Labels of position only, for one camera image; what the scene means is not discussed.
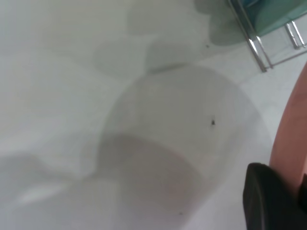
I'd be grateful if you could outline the pink round plate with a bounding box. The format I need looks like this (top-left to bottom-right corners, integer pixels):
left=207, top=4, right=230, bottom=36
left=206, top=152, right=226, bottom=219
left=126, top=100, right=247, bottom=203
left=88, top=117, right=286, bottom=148
left=268, top=61, right=307, bottom=190

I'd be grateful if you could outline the metal wire plate rack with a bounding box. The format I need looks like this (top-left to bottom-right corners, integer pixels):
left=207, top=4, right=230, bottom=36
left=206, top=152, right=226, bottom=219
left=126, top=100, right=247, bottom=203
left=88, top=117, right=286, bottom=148
left=226, top=0, right=307, bottom=72

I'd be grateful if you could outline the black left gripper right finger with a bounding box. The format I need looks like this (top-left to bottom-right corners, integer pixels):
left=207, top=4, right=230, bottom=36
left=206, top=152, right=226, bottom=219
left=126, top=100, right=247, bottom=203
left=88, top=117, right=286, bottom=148
left=298, top=173, right=307, bottom=209

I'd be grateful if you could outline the green round plate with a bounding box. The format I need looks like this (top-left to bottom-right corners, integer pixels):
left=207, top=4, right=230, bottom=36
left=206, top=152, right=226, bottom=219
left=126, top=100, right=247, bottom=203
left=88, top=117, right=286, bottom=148
left=254, top=0, right=307, bottom=36

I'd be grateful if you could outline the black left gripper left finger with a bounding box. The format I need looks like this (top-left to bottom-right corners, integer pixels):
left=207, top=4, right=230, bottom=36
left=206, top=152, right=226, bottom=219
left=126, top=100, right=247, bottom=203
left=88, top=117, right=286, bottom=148
left=242, top=162, right=307, bottom=230

